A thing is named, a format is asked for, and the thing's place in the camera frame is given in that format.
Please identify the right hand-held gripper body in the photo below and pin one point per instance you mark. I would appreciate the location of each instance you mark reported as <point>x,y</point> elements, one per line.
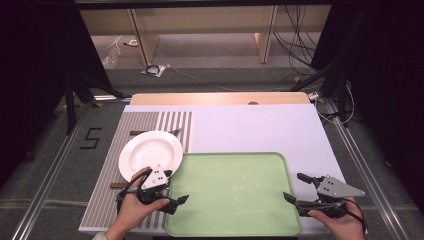
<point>333,191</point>

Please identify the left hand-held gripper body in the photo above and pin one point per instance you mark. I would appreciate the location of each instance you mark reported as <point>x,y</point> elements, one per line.
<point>156,178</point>

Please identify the white plate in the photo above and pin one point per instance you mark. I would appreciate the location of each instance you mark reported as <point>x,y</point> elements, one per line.
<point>150,154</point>

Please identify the person's right hand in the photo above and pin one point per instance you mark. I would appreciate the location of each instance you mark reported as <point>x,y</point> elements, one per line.
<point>343,225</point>

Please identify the person's left hand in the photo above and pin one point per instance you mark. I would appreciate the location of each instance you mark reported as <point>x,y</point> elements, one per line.
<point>133,210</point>

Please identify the grey striped placemat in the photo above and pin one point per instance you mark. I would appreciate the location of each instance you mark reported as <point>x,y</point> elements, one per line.
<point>110,173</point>

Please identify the green tray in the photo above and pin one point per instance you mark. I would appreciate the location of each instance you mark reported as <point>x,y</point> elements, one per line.
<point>233,193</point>

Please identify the white power strip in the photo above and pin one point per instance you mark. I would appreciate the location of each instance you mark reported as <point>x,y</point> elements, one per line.
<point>313,96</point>

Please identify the black tripod stand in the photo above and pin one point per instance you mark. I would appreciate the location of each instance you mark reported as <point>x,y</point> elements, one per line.
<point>333,76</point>

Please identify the black metal stand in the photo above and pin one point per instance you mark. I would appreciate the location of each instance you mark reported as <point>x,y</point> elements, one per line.
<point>70,100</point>

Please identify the black curtain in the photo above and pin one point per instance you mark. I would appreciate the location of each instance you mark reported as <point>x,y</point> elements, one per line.
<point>36,66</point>
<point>383,83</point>

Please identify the clear plastic wrapping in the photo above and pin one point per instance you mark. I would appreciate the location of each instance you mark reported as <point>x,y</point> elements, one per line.
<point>112,55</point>

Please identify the wooden shelf unit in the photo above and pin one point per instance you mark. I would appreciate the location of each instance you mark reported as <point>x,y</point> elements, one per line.
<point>200,20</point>

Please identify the aluminium floor rail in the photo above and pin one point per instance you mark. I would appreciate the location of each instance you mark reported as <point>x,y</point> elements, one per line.
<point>363,173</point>
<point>50,173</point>

